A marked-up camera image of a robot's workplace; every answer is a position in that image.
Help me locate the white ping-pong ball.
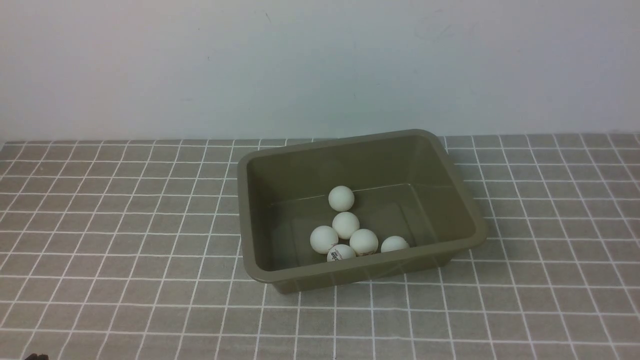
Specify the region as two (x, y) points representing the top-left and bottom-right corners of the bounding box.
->
(326, 243), (357, 262)
(331, 211), (361, 240)
(349, 228), (379, 256)
(310, 225), (339, 255)
(327, 186), (355, 212)
(380, 235), (410, 253)

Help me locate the olive plastic storage bin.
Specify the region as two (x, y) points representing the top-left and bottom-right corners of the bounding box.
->
(237, 129), (489, 294)

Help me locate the grey checkered table mat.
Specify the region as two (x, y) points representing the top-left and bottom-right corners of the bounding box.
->
(0, 133), (640, 360)

